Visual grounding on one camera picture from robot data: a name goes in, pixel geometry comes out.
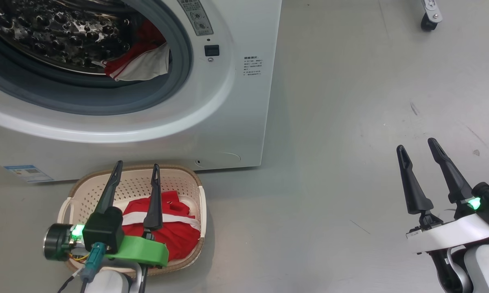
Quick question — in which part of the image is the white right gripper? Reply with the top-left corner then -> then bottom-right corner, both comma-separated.
396,138 -> 489,254

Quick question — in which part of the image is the grey instruction sticker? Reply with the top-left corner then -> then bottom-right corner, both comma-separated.
178,0 -> 215,37

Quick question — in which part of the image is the teal cable connector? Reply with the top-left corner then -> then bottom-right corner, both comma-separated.
80,242 -> 107,282

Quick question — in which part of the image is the red and white striped garment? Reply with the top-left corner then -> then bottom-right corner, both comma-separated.
104,20 -> 172,82

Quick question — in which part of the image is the white partition on caster leg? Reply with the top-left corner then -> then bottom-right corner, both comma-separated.
420,0 -> 444,32

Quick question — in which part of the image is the small text warning sticker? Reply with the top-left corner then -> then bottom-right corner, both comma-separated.
243,56 -> 264,78

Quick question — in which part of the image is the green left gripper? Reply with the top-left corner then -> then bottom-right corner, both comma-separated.
94,160 -> 170,269

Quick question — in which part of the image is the perforated steel washer drum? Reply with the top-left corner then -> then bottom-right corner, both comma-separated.
0,0 -> 148,76

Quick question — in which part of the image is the cream perforated laundry basket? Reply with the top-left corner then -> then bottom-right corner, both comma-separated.
57,164 -> 208,276

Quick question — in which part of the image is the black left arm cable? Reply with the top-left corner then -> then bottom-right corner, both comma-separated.
57,267 -> 86,293

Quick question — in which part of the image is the white washing machine body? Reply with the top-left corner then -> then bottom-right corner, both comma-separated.
0,0 -> 283,183

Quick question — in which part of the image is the red garment with white band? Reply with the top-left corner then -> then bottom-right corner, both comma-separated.
121,190 -> 202,262

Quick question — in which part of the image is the blue energy label sticker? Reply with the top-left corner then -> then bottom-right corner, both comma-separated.
4,164 -> 55,184

